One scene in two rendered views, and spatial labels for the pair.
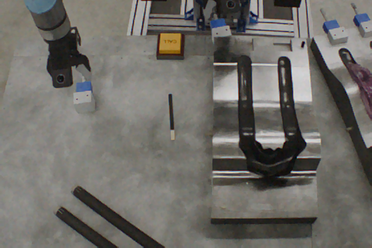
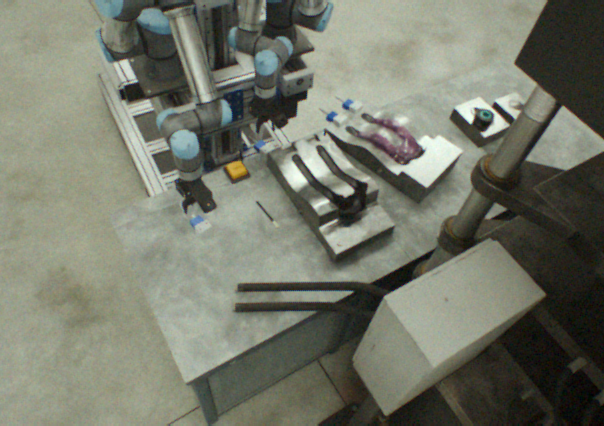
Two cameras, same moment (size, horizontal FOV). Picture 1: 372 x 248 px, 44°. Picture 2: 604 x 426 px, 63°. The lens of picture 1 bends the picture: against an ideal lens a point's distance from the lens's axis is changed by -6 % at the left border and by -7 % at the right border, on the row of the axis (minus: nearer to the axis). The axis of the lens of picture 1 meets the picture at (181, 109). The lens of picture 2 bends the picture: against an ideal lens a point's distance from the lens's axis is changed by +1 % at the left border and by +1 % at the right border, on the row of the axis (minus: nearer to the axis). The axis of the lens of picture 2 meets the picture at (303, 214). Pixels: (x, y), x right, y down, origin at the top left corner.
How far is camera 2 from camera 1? 0.80 m
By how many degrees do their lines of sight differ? 24
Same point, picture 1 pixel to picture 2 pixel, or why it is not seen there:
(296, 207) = (379, 225)
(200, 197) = (317, 251)
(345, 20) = (302, 123)
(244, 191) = (344, 230)
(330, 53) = (341, 133)
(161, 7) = (166, 167)
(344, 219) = (407, 222)
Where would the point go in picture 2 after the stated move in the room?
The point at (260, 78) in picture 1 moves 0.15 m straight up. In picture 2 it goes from (312, 164) to (316, 137)
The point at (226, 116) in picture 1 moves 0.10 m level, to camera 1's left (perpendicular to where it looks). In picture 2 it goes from (309, 192) to (287, 205)
